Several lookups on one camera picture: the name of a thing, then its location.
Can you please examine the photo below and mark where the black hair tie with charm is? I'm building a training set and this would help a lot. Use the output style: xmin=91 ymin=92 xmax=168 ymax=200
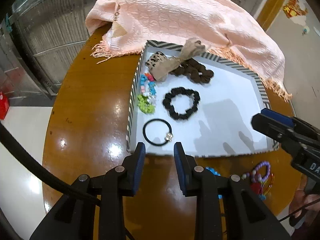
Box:
xmin=142 ymin=118 xmax=174 ymax=146

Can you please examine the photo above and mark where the blue bead bracelet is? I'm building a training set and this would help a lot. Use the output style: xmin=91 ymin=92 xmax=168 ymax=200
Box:
xmin=204 ymin=166 xmax=223 ymax=200

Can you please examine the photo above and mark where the purple bead bracelet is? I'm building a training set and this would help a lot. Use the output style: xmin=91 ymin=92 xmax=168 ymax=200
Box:
xmin=251 ymin=160 xmax=271 ymax=183

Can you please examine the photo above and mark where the rainbow translucent bead bracelet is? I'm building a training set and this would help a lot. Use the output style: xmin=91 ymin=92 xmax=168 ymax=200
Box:
xmin=258 ymin=173 xmax=275 ymax=201

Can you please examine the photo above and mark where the red satin bow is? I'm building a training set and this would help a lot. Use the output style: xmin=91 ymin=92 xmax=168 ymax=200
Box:
xmin=250 ymin=182 xmax=263 ymax=195

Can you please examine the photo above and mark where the black scrunchie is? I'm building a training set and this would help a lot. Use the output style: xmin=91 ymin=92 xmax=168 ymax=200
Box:
xmin=162 ymin=87 xmax=201 ymax=120

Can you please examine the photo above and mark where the brown scrunchie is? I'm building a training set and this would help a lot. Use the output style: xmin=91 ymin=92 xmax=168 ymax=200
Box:
xmin=170 ymin=59 xmax=214 ymax=84

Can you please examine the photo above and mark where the leopard print bow scrunchie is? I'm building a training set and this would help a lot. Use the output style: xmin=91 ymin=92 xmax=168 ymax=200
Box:
xmin=145 ymin=38 xmax=206 ymax=81

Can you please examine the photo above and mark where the right hand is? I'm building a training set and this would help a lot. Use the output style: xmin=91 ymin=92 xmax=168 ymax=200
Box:
xmin=289 ymin=189 xmax=319 ymax=218

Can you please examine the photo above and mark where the striped white tray box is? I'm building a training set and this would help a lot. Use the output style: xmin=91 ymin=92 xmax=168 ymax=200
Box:
xmin=126 ymin=40 xmax=279 ymax=158

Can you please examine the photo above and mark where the red plastic container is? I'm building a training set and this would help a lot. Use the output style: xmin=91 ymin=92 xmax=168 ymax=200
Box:
xmin=0 ymin=92 xmax=10 ymax=120

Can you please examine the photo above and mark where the pink fringed blanket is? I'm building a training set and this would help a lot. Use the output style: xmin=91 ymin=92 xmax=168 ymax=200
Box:
xmin=85 ymin=0 xmax=291 ymax=100

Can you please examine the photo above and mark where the black cable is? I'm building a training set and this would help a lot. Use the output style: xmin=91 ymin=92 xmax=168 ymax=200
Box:
xmin=0 ymin=122 xmax=101 ymax=207

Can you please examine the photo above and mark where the red wall decoration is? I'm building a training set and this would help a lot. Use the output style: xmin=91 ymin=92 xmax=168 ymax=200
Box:
xmin=283 ymin=0 xmax=308 ymax=26

